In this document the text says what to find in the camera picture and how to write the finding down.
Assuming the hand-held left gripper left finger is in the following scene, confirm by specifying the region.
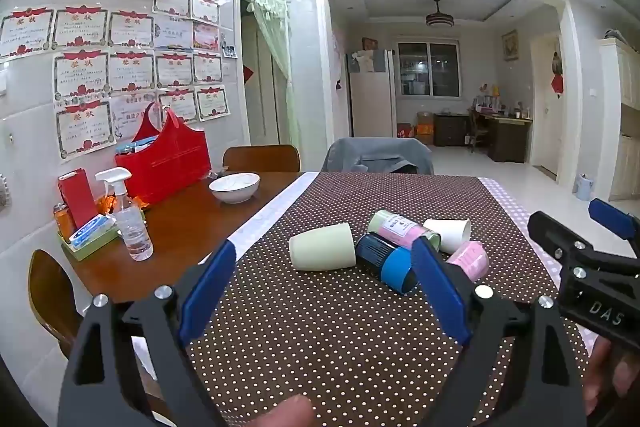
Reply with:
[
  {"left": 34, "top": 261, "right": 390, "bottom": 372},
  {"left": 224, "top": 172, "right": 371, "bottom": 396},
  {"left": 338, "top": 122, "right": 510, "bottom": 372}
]
[{"left": 57, "top": 239, "right": 238, "bottom": 427}]

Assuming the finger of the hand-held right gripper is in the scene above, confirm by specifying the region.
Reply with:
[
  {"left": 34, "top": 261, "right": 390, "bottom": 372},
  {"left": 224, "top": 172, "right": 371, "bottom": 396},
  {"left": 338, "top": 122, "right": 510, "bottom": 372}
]
[
  {"left": 588, "top": 198, "right": 640, "bottom": 259},
  {"left": 527, "top": 210, "right": 597, "bottom": 269}
]

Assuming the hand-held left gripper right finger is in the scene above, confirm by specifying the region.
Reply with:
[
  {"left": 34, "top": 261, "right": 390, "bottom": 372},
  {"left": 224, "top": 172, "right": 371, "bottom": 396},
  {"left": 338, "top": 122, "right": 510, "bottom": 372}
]
[{"left": 410, "top": 237, "right": 588, "bottom": 427}]

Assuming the white cup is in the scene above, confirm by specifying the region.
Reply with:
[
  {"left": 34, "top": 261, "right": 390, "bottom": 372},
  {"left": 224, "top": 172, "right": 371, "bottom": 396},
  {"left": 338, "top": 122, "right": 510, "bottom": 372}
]
[{"left": 423, "top": 218, "right": 472, "bottom": 254}]

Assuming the dark blue cup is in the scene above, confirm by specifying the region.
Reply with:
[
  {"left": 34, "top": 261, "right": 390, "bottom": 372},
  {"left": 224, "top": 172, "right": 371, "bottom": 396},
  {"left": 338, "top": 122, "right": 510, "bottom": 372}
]
[{"left": 354, "top": 232, "right": 419, "bottom": 295}]

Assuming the pink and green cup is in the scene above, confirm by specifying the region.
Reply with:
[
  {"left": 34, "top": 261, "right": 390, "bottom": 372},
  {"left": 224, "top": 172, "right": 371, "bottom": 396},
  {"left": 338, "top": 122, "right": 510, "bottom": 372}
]
[{"left": 367, "top": 209, "right": 442, "bottom": 254}]

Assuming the pale green cup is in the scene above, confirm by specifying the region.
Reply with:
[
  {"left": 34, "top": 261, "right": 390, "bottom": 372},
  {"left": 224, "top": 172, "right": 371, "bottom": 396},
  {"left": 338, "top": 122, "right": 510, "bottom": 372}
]
[{"left": 288, "top": 222, "right": 357, "bottom": 273}]

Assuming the person's right hand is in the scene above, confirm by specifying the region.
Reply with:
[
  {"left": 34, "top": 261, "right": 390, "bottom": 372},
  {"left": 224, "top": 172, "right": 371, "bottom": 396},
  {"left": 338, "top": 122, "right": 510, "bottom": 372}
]
[{"left": 582, "top": 336, "right": 640, "bottom": 419}]

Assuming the person's left hand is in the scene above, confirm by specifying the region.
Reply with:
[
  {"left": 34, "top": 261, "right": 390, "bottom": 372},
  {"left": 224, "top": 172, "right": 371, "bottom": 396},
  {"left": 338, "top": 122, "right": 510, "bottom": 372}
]
[{"left": 244, "top": 394, "right": 316, "bottom": 427}]

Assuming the small waste bin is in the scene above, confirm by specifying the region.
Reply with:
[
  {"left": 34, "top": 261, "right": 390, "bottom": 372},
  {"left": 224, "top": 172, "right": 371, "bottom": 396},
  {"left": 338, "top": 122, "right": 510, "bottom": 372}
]
[{"left": 577, "top": 173, "right": 596, "bottom": 202}]

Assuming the white cabinet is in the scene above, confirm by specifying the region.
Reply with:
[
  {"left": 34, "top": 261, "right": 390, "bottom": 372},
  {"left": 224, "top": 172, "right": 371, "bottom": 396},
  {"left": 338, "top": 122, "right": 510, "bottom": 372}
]
[{"left": 598, "top": 38, "right": 640, "bottom": 202}]

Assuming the clear spray bottle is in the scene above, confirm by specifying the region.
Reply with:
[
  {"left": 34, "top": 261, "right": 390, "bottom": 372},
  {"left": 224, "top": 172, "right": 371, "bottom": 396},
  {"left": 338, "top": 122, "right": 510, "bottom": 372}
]
[{"left": 95, "top": 167, "right": 154, "bottom": 262}]

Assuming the dark wooden desk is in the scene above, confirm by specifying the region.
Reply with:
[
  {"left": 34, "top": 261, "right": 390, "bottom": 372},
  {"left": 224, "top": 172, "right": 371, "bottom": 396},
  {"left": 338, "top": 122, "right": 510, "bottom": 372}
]
[{"left": 433, "top": 112, "right": 534, "bottom": 164}]

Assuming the white bowl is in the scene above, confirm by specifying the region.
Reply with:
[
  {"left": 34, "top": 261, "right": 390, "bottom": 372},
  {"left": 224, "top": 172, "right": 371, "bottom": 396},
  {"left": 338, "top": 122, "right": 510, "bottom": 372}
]
[{"left": 208, "top": 172, "right": 261, "bottom": 204}]

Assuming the white door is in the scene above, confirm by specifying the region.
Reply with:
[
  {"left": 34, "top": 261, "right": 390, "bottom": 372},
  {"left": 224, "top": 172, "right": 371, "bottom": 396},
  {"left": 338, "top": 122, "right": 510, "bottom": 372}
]
[{"left": 530, "top": 34, "right": 564, "bottom": 180}]

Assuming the brown dotted tablecloth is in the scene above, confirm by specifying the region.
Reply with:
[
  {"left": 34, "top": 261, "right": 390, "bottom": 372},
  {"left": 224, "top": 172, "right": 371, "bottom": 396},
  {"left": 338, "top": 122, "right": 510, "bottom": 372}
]
[{"left": 185, "top": 172, "right": 593, "bottom": 427}]

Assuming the dark wooden desk chair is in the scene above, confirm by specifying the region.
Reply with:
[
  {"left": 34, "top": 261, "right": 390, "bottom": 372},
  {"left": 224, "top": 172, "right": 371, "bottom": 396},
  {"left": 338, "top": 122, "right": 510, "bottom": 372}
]
[{"left": 466, "top": 108, "right": 494, "bottom": 154}]

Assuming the blue and white packet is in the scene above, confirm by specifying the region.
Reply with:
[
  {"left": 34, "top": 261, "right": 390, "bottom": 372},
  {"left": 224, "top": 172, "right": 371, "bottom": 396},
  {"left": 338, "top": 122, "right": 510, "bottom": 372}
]
[{"left": 67, "top": 214, "right": 117, "bottom": 251}]

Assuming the green tray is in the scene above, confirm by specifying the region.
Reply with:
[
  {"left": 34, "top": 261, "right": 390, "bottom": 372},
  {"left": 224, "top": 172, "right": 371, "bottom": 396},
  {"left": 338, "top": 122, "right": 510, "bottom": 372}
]
[{"left": 57, "top": 206, "right": 148, "bottom": 263}]

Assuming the red felt bag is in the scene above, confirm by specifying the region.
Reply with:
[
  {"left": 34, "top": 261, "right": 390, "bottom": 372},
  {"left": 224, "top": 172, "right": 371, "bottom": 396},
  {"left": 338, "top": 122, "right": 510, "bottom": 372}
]
[{"left": 115, "top": 102, "right": 212, "bottom": 206}]

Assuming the red box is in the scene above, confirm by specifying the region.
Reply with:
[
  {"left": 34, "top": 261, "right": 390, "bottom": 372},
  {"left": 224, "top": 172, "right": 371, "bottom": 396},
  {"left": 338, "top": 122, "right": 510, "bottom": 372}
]
[{"left": 57, "top": 168, "right": 99, "bottom": 230}]

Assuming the cardboard box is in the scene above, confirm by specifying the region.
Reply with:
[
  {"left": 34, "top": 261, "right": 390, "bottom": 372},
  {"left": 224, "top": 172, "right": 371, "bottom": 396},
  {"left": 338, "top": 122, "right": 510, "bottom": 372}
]
[{"left": 415, "top": 111, "right": 435, "bottom": 146}]

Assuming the window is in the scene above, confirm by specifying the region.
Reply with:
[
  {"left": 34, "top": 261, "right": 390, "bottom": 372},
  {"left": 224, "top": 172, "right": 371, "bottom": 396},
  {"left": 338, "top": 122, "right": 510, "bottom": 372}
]
[{"left": 397, "top": 40, "right": 461, "bottom": 98}]

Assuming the white refrigerator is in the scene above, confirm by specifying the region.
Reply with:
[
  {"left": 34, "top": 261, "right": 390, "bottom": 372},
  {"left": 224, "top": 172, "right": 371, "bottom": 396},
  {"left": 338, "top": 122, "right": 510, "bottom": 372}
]
[{"left": 347, "top": 49, "right": 396, "bottom": 138}]

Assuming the ceiling lamp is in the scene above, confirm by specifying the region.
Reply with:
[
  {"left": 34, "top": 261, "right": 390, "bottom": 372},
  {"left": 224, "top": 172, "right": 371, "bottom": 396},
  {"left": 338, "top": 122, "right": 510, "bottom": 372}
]
[{"left": 425, "top": 0, "right": 454, "bottom": 28}]

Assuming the green lace curtain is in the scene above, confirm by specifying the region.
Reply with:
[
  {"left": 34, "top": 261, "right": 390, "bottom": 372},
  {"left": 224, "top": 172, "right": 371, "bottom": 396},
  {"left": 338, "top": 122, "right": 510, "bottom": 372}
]
[{"left": 238, "top": 0, "right": 301, "bottom": 152}]

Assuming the framed wall picture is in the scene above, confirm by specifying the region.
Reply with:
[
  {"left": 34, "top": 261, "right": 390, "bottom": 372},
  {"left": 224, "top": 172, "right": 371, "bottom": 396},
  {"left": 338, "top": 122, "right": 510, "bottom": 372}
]
[{"left": 501, "top": 30, "right": 519, "bottom": 62}]

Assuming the wall of certificates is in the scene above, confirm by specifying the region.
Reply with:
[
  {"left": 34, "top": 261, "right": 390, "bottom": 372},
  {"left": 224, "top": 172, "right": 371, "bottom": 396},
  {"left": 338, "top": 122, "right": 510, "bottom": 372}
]
[{"left": 0, "top": 0, "right": 237, "bottom": 164}]

